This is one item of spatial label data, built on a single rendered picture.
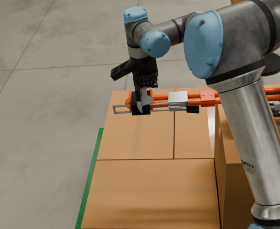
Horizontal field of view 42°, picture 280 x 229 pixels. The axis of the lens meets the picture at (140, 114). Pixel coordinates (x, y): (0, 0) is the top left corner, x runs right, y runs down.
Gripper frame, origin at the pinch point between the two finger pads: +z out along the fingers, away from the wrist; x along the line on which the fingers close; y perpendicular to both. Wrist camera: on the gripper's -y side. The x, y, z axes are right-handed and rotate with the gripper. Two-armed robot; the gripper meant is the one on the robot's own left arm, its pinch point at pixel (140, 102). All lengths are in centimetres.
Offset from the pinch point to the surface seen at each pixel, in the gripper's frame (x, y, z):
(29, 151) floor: 85, -102, 108
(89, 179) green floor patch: 55, -50, 108
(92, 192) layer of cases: 1, -28, 54
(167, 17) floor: 297, 3, 107
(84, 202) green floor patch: 37, -50, 108
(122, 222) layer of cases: -15, -13, 54
